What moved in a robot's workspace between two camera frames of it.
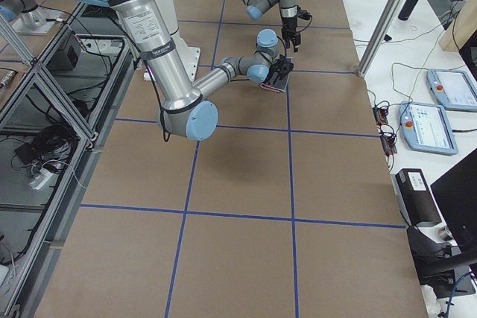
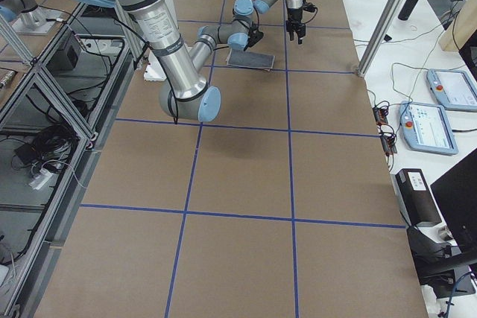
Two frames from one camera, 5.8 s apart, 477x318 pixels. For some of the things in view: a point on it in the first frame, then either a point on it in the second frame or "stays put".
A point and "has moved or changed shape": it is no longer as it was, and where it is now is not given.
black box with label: (414, 196) stays put
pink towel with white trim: (276, 83) has moved or changed shape
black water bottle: (411, 2) stays put
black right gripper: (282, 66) to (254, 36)
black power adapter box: (67, 56) stays put
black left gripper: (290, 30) to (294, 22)
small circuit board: (381, 115) stays put
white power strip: (41, 179) stays put
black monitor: (456, 194) stays put
